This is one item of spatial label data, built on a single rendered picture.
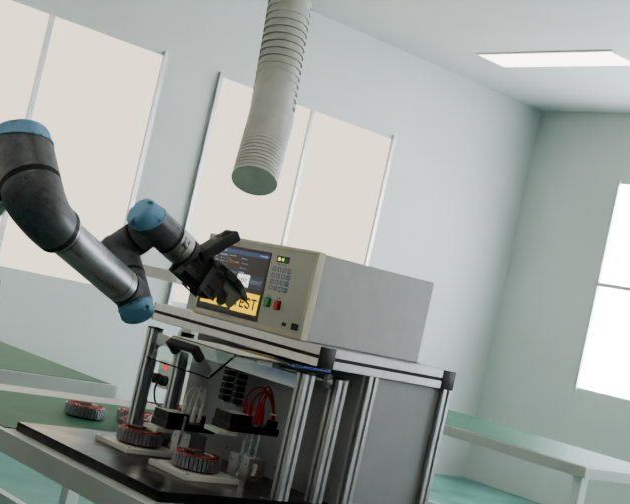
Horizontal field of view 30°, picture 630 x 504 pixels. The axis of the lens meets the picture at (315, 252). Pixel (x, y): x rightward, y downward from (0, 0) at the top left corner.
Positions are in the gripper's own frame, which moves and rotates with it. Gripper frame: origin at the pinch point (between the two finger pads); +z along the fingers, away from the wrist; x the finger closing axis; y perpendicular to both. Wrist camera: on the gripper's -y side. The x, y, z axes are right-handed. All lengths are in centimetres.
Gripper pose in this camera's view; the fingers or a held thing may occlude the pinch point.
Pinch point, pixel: (244, 295)
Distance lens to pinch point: 274.0
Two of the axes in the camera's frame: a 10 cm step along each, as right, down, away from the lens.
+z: 5.8, 5.9, 5.7
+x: 6.4, 1.1, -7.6
